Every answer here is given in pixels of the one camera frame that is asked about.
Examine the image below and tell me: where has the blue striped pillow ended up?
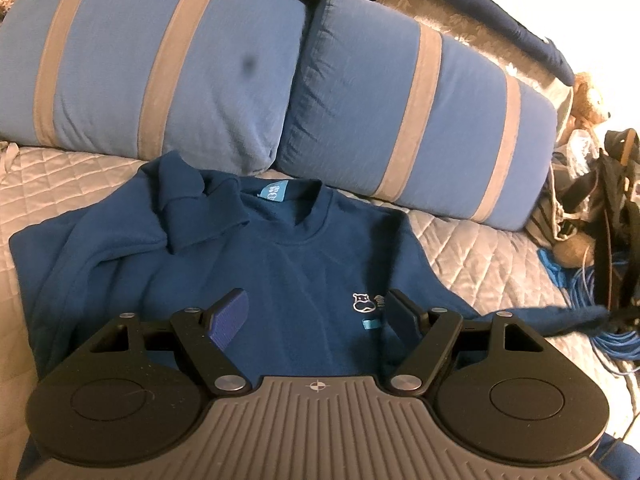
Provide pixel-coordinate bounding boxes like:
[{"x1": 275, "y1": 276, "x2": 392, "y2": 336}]
[
  {"x1": 1, "y1": 0, "x2": 308, "y2": 174},
  {"x1": 276, "y1": 0, "x2": 556, "y2": 231}
]

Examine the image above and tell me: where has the navy garment on headboard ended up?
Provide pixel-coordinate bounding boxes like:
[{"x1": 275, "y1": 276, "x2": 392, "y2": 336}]
[{"x1": 444, "y1": 0, "x2": 575, "y2": 87}]

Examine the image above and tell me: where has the dark blue sweatshirt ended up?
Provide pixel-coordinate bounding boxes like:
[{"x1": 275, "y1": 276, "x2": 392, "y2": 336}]
[{"x1": 9, "y1": 153, "x2": 477, "y2": 382}]

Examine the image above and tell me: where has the left blue striped pillow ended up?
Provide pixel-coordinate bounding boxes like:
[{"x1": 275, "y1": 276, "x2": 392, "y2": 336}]
[{"x1": 1, "y1": 0, "x2": 308, "y2": 174}]

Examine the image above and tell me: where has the right blue striped pillow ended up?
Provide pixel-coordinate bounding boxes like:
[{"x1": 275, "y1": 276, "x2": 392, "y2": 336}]
[{"x1": 276, "y1": 0, "x2": 556, "y2": 231}]

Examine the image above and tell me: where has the black bag with straps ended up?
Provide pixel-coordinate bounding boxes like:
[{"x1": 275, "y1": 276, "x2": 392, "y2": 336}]
[{"x1": 524, "y1": 128, "x2": 640, "y2": 311}]

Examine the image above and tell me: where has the blue coiled cable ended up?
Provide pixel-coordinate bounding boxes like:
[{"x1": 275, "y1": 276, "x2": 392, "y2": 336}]
[{"x1": 537, "y1": 246, "x2": 640, "y2": 376}]

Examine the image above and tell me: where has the grey quilted bedspread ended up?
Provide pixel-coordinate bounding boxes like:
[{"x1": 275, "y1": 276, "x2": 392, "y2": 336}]
[{"x1": 1, "y1": 144, "x2": 639, "y2": 479}]

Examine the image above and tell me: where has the brown teddy bear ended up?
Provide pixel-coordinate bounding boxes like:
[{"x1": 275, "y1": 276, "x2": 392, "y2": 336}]
[{"x1": 570, "y1": 72, "x2": 611, "y2": 129}]

